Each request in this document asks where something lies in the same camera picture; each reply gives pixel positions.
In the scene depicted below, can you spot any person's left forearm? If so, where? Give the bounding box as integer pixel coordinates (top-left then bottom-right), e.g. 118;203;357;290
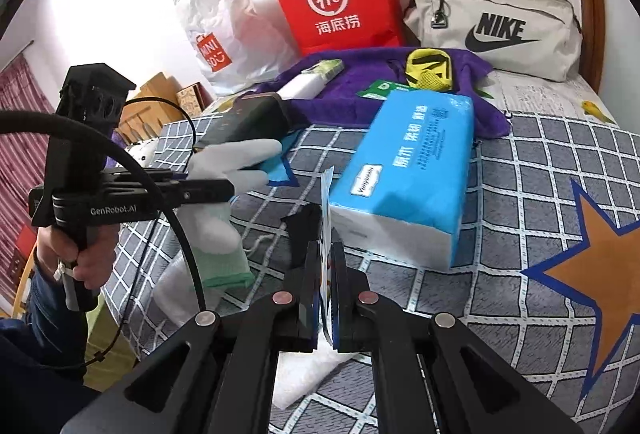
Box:
0;264;101;434

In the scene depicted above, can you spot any white tissue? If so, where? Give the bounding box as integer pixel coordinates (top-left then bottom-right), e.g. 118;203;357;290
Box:
272;353;343;410

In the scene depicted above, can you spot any dark green packet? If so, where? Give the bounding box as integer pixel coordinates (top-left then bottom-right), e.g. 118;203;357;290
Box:
356;78;398;101

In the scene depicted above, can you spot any thick black cable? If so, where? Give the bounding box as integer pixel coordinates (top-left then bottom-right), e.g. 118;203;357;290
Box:
0;111;208;315

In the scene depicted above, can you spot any grey zip bag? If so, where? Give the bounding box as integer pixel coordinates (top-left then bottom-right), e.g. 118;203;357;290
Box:
402;0;585;82

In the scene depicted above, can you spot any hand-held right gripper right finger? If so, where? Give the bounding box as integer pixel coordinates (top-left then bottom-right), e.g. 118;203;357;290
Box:
330;241;586;434

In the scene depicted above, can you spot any patterned brown box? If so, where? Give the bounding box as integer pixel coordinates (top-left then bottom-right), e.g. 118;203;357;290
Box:
176;83;206;117

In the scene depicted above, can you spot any yellow black pouch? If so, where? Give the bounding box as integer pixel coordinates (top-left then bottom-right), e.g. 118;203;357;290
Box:
404;48;453;91

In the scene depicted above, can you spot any red curtain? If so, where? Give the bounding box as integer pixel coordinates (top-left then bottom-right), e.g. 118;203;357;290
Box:
0;54;57;315

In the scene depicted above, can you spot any printed paper card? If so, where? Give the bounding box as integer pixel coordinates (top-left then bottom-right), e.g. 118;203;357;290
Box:
317;165;338;345

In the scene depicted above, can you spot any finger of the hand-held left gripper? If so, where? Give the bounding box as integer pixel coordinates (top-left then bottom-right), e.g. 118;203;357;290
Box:
102;166;188;185
150;179;236;207

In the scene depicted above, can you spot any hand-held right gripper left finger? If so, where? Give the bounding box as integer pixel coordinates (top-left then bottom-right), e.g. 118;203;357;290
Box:
60;239;323;434

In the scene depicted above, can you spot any person's left hand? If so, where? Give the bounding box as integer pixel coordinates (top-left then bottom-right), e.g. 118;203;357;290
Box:
34;221;119;291

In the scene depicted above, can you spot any dark green tin box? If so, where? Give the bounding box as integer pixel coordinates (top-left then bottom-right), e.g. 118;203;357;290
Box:
192;91;293;172

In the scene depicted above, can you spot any white plastic shopping bag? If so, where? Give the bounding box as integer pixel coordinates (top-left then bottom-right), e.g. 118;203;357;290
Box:
171;0;301;96

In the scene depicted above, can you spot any grey checked star blanket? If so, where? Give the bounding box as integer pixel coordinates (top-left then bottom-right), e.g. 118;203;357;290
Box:
117;111;640;434

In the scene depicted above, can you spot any light green white packet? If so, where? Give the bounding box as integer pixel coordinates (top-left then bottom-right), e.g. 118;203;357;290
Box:
276;58;347;102

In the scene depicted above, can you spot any purple towel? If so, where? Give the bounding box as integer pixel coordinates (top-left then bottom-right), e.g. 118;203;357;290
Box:
252;45;512;140

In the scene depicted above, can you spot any white knit glove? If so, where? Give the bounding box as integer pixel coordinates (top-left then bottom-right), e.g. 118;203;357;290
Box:
172;138;284;289

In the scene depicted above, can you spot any blue tissue pack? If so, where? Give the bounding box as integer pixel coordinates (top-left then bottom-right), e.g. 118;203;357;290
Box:
327;89;475;272

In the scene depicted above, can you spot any wooden headboard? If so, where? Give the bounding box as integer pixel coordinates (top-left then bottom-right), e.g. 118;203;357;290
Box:
116;72;185;146

